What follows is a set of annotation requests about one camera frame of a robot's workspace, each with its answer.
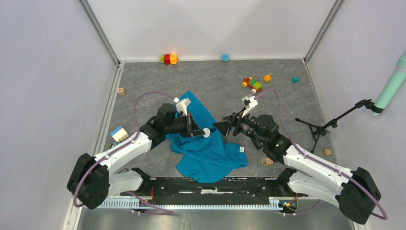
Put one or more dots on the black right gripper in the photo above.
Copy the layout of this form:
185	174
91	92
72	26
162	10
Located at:
234	119

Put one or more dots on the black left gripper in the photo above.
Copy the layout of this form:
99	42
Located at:
192	128

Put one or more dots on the blue garment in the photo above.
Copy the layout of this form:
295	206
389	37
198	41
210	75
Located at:
206	160

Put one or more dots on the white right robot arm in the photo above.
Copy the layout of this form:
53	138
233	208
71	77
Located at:
353	192

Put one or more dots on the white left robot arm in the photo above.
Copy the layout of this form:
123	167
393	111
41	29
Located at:
94	178

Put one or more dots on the colourful toy brick car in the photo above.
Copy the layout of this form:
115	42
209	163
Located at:
253	84

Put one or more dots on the wooden cube near purple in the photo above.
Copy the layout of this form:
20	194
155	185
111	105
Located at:
267	161

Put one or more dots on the orange toy brick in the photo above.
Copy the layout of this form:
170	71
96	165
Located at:
267	78

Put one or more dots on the small blue dome toy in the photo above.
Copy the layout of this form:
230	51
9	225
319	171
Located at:
224	57

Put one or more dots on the white blue toy block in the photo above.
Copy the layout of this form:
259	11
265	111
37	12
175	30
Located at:
119	134

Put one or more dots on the red orange green toy stack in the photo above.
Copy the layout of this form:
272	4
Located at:
169	59

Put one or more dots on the teal small cube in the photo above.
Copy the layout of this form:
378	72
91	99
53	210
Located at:
295	79

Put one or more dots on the wooden cube left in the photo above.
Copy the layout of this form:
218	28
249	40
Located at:
121	91

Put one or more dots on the black mini tripod stand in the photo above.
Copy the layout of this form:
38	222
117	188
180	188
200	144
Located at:
318	131

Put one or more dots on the wooden cube right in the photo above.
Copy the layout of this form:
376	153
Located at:
328	152

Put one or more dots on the mint green tube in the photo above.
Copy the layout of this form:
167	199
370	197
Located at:
393	84

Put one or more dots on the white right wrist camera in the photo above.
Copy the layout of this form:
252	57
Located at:
249	102

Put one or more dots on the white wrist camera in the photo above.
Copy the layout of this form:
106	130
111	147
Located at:
249	102
181	105

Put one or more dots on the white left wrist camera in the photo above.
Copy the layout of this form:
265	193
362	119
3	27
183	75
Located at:
181	105

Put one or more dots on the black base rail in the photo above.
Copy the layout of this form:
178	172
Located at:
227	191

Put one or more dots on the white cable comb strip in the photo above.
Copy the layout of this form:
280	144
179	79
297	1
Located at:
134	203

